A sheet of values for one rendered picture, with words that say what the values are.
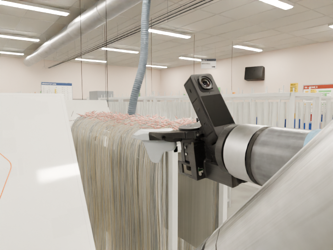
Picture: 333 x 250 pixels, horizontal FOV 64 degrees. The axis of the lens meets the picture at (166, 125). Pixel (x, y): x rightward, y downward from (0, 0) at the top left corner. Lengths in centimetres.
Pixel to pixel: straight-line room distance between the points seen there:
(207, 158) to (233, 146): 9
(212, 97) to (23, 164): 73
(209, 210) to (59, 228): 86
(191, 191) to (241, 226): 145
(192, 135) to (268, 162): 15
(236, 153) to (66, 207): 70
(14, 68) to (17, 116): 1081
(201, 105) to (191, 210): 129
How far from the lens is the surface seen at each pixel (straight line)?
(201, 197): 156
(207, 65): 843
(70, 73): 1231
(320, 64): 899
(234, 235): 18
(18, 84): 1185
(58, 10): 557
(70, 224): 93
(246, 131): 35
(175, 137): 42
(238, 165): 34
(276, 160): 30
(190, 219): 169
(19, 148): 102
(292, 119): 296
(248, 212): 17
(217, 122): 40
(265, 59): 991
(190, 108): 391
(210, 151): 42
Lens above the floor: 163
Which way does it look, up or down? 5 degrees down
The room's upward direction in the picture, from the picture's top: straight up
